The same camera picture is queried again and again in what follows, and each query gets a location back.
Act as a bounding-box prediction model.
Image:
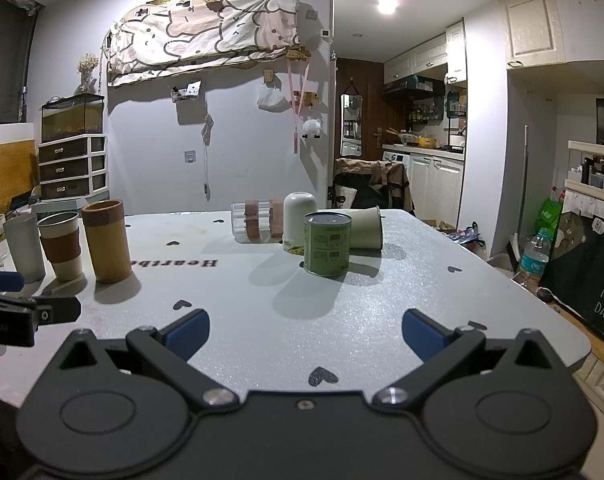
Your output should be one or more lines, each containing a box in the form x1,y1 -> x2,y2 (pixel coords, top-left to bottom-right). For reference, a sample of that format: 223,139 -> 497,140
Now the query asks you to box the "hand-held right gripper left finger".
56,309 -> 241,415

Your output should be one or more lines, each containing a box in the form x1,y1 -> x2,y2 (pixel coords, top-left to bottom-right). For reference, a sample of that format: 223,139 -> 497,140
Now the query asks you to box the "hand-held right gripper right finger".
372,309 -> 569,413

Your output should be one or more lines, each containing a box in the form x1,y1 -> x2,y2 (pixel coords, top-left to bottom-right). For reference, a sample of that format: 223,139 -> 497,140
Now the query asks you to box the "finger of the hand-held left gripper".
0,269 -> 26,292
0,291 -> 81,327

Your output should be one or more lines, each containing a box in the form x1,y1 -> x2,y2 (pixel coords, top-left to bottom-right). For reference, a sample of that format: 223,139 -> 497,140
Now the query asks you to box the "grey cup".
3,215 -> 47,284

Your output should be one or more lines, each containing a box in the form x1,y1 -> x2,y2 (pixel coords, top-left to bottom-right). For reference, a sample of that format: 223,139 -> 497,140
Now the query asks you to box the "white cup brown sleeve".
36,211 -> 86,282

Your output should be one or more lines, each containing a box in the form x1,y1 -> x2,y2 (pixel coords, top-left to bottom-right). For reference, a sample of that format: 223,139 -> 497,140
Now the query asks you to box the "tan bamboo cup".
81,200 -> 134,284

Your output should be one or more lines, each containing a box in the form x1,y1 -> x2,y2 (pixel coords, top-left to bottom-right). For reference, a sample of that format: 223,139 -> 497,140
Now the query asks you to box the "sage green cup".
349,205 -> 384,251

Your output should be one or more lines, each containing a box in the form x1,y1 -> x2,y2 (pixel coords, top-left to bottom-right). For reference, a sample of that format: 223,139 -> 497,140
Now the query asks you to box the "green tin cup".
303,212 -> 353,278

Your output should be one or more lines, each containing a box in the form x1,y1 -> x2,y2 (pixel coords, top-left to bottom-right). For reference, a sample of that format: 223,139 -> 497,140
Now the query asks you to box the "clear cup with wooden bands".
230,199 -> 285,245

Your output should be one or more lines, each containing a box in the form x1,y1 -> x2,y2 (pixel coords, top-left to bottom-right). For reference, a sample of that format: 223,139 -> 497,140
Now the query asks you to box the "wooden board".
0,137 -> 37,221

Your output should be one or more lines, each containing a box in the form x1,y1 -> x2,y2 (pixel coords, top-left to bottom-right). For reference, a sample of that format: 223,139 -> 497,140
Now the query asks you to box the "white plastic drawer unit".
36,133 -> 108,203

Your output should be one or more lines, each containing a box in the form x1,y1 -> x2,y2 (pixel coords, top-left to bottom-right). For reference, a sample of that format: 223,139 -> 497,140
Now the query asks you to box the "clear water bottle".
516,228 -> 554,295

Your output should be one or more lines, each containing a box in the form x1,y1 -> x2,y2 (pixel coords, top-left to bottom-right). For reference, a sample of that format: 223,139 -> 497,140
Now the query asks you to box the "white kitchen base cabinet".
408,147 -> 467,228

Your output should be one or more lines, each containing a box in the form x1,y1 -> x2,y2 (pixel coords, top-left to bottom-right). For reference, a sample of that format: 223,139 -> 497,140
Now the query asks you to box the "chair with brown jacket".
332,157 -> 413,212

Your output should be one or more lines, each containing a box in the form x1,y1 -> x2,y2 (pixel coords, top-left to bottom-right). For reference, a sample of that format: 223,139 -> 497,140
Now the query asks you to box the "green shopping bag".
533,198 -> 565,241

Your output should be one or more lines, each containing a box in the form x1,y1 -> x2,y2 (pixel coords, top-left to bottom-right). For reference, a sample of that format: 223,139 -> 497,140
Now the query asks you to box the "glass fish tank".
40,93 -> 105,143

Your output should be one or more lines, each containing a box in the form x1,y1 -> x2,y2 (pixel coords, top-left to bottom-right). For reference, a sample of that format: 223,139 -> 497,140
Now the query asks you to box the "black printed poster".
539,210 -> 604,345

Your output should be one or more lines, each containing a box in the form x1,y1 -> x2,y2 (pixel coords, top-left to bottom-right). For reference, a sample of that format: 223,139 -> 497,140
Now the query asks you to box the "white washing machine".
383,145 -> 411,171

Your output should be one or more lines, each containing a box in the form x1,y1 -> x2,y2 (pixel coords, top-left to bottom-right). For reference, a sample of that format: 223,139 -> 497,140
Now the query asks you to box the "dried flower bouquet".
76,53 -> 100,94

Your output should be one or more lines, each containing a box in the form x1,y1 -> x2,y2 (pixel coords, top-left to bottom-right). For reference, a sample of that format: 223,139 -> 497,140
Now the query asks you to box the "brown wooden door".
335,58 -> 385,161

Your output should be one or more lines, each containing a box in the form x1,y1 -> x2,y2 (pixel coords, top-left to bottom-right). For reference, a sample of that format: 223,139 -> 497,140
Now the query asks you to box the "white storage rack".
564,140 -> 604,203

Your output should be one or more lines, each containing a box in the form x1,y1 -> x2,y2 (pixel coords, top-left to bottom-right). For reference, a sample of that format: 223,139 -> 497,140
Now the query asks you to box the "black range hood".
382,75 -> 445,99

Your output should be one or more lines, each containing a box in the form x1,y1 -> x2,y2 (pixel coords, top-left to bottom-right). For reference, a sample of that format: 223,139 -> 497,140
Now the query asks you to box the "pink ribbon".
287,58 -> 313,155

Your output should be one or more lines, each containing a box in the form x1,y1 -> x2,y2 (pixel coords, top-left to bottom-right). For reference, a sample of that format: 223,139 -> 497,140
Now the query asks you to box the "white plastic bag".
256,82 -> 289,112

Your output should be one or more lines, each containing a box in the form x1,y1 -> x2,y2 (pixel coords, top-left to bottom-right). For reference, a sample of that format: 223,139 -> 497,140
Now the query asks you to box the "printed pink blanket bundle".
104,0 -> 303,87

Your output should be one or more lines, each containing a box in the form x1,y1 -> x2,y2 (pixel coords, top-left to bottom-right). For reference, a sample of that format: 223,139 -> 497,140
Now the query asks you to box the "white hanging cable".
201,91 -> 215,200

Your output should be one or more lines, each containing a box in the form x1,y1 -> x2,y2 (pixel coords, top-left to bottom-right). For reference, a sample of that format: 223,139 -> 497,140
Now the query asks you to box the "white mop handle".
511,125 -> 530,261

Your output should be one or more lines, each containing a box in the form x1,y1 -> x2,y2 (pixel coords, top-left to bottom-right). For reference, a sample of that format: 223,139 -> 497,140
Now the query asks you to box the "wall mirror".
340,93 -> 363,158

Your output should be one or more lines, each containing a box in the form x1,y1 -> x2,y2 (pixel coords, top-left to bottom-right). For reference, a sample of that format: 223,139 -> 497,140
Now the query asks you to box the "clear wall organizer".
170,80 -> 203,104

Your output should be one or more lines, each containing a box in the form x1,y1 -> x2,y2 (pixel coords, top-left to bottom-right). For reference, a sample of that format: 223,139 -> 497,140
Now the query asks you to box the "white wall cabinet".
499,0 -> 568,71

